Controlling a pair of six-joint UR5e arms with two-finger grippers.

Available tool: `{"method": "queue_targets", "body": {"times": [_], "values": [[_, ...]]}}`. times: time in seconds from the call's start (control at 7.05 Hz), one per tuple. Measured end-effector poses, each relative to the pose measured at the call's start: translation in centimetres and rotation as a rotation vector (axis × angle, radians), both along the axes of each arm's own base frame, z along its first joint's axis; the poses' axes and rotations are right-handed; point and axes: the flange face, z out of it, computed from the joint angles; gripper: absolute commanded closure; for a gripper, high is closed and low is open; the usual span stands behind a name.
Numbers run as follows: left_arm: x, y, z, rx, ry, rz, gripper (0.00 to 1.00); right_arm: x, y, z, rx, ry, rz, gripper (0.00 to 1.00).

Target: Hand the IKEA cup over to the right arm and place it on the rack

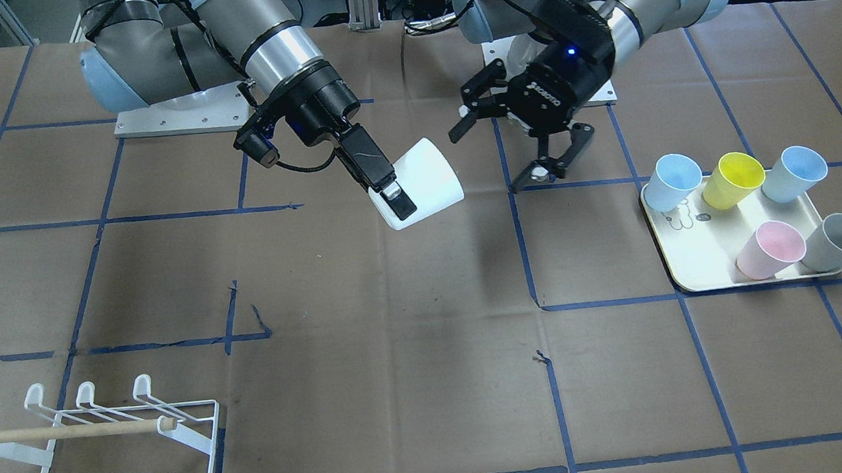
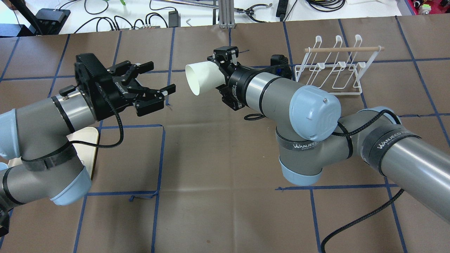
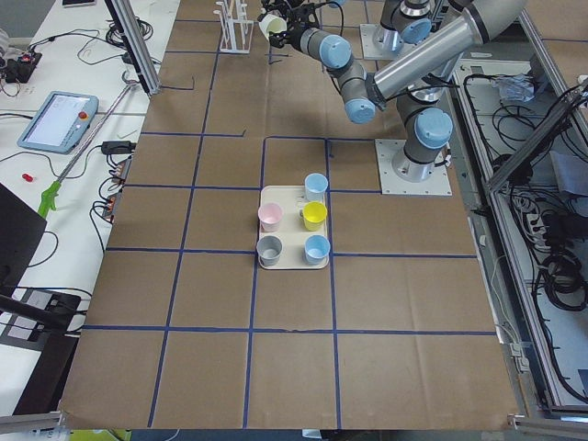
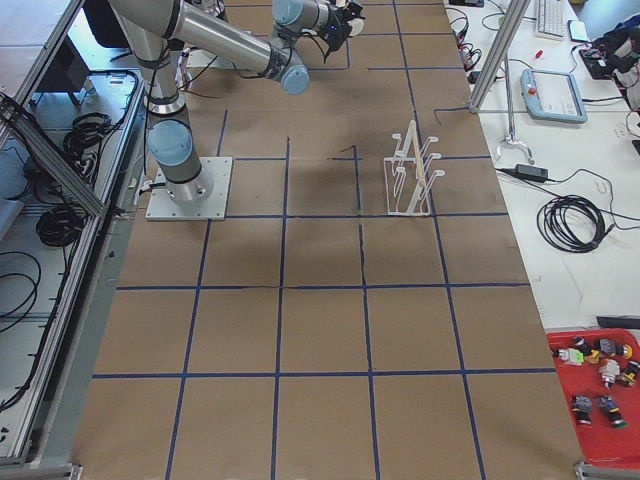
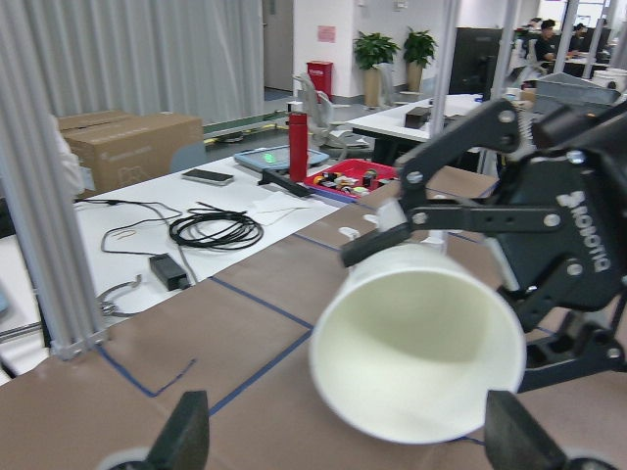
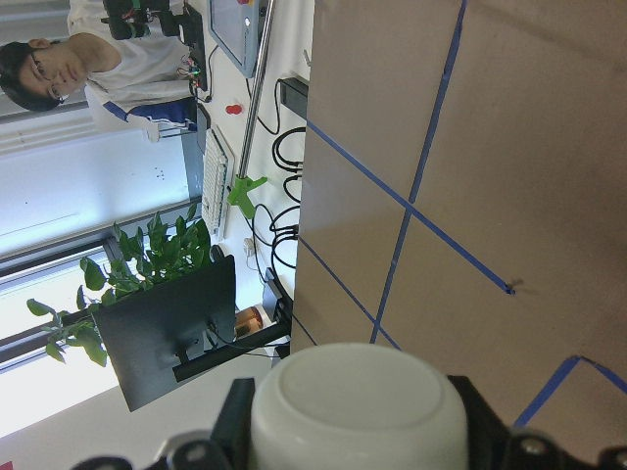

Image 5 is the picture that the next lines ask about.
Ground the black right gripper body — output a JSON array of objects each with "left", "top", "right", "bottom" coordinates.
[{"left": 400, "top": 99, "right": 626, "bottom": 391}]

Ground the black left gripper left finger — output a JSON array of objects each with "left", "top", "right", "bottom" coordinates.
[{"left": 146, "top": 391, "right": 210, "bottom": 469}]

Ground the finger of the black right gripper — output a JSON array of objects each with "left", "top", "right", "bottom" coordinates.
[{"left": 340, "top": 198, "right": 411, "bottom": 267}]

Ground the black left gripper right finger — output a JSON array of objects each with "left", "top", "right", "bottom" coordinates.
[{"left": 484, "top": 391, "right": 567, "bottom": 469}]

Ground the white ikea cup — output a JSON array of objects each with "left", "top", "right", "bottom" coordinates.
[{"left": 309, "top": 244, "right": 526, "bottom": 445}]

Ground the red parts bin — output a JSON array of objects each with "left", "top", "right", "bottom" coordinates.
[{"left": 304, "top": 159, "right": 398, "bottom": 202}]

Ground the blue teach pendant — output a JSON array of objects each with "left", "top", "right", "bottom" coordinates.
[{"left": 233, "top": 145, "right": 330, "bottom": 172}]

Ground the red bottle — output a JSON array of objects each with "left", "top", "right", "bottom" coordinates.
[{"left": 288, "top": 112, "right": 309, "bottom": 182}]

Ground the black smartphone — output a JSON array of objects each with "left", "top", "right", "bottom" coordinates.
[{"left": 181, "top": 168, "right": 234, "bottom": 186}]

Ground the black power adapter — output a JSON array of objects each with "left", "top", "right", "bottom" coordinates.
[{"left": 149, "top": 254, "right": 190, "bottom": 291}]

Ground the green potted plant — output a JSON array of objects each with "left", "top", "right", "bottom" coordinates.
[{"left": 354, "top": 31, "right": 399, "bottom": 108}]

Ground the cardboard box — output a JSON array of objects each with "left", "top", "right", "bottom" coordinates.
[{"left": 58, "top": 110, "right": 208, "bottom": 197}]

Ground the coiled black cable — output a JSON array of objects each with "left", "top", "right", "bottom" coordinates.
[{"left": 169, "top": 200, "right": 265, "bottom": 251}]

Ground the aluminium frame post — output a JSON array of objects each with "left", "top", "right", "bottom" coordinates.
[{"left": 1, "top": 1, "right": 107, "bottom": 360}]

